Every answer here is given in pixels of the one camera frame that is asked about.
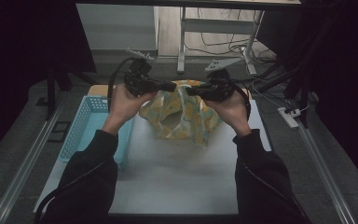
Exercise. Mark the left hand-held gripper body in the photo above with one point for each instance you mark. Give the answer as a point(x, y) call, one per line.
point(138, 79)

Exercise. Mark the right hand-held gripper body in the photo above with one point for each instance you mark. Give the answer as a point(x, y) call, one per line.
point(219, 87)

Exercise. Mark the orange fruit print bag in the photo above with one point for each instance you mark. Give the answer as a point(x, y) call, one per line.
point(186, 121)

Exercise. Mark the light blue plastic basket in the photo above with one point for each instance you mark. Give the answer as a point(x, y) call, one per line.
point(90, 124)

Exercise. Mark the person's right hand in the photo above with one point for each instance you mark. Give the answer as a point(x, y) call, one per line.
point(231, 110)

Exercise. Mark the person's left hand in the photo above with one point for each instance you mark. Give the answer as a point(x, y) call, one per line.
point(126, 105)

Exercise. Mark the white cabinet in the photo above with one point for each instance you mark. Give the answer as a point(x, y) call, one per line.
point(118, 28)

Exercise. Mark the white standing desk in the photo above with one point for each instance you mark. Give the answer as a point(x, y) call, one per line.
point(217, 26)

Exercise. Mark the white power strip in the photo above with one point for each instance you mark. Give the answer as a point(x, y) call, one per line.
point(287, 118)

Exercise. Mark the black stand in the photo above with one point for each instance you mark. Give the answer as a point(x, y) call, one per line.
point(304, 93)
point(51, 93)

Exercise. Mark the black curtain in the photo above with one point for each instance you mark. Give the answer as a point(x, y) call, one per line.
point(12, 62)
point(354, 93)

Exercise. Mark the black floor bracket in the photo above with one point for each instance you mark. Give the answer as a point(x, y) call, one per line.
point(59, 132)

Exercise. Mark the aluminium rail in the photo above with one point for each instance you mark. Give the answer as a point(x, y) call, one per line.
point(323, 174)
point(24, 168)

